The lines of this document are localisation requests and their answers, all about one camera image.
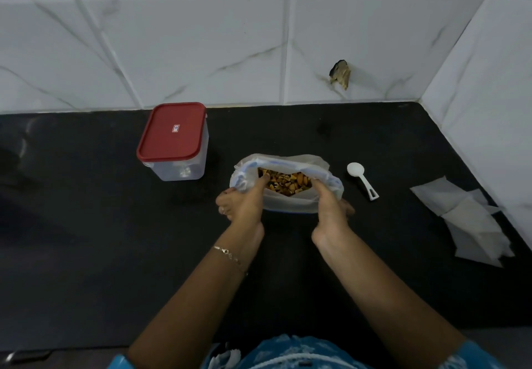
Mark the clear plastic storage container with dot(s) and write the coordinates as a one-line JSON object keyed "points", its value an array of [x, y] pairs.
{"points": [[189, 167]]}

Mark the blue patterned garment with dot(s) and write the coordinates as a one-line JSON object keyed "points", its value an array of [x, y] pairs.
{"points": [[299, 354]]}

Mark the person's left thumb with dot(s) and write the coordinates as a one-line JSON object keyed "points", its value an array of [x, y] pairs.
{"points": [[259, 185]]}

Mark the white plastic spoon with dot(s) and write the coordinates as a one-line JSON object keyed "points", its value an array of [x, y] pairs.
{"points": [[356, 170]]}

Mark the person's left hand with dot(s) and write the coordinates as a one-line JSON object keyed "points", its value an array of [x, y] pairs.
{"points": [[245, 215]]}

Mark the person's right hand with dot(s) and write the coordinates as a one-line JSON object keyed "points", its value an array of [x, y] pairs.
{"points": [[332, 225]]}

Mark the person's right forearm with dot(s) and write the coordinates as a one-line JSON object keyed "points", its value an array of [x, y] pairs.
{"points": [[386, 302]]}

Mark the red container lid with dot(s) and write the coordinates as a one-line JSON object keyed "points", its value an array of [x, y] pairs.
{"points": [[171, 131]]}

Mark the person's left forearm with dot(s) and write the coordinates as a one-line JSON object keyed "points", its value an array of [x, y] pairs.
{"points": [[199, 302]]}

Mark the clear plastic zip bag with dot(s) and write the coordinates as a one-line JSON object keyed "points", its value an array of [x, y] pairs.
{"points": [[286, 203]]}

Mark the person's right thumb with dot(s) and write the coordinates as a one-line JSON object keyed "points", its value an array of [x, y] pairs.
{"points": [[321, 192]]}

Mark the dark metal object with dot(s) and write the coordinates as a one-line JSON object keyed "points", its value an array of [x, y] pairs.
{"points": [[27, 356]]}

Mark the mixed nuts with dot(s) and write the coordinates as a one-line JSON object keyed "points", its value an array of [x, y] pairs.
{"points": [[286, 182]]}

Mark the white paper piece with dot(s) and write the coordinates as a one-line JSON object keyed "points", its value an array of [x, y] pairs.
{"points": [[482, 198], [436, 194], [478, 248], [471, 217]]}

